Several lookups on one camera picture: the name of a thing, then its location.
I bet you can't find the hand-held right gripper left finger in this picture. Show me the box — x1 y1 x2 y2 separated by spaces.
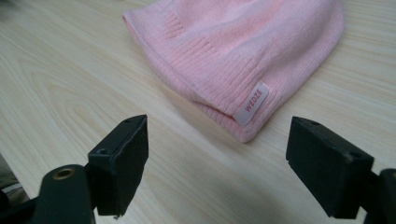
85 114 149 217

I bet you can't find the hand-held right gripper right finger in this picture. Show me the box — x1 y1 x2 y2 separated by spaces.
285 116 380 220

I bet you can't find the pink knitted beanie hat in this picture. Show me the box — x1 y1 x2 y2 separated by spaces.
121 0 346 144

